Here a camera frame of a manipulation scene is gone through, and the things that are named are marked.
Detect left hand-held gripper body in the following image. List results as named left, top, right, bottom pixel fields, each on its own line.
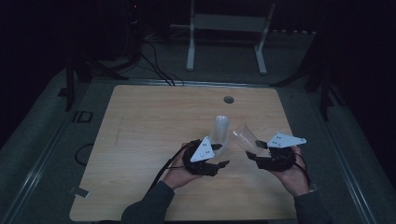
left=181, top=135, right=220, bottom=177

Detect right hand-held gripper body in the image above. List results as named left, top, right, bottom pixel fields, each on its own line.
left=255, top=132, right=307, bottom=173

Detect stack of clear plastic cups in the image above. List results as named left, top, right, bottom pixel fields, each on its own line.
left=208, top=115, right=232, bottom=159

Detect single clear plastic cup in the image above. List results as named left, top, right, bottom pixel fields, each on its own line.
left=230, top=122, right=273, bottom=159

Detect person's right hand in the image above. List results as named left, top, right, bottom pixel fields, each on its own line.
left=268, top=146, right=311, bottom=198

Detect person's left hand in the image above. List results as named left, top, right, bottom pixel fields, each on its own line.
left=162, top=148, right=204, bottom=191

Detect black stand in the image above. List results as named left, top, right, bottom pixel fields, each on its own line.
left=57, top=57, right=129, bottom=112
left=270, top=31, right=347, bottom=123

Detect white metal stand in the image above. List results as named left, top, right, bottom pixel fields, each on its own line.
left=186, top=0, right=276, bottom=76

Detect dark equipment rack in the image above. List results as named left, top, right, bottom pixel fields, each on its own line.
left=122, top=0, right=145, bottom=62

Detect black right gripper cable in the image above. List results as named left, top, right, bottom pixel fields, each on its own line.
left=291, top=151, right=313, bottom=189

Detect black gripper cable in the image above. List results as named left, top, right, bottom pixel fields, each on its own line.
left=145, top=139, right=202, bottom=194
left=291, top=151, right=313, bottom=189

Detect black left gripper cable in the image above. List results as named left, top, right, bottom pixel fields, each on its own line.
left=145, top=139, right=202, bottom=194

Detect black floor cables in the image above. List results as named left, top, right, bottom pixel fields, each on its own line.
left=139, top=40, right=185, bottom=87

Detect black looped cable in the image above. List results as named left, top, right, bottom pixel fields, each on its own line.
left=74, top=142, right=95, bottom=167

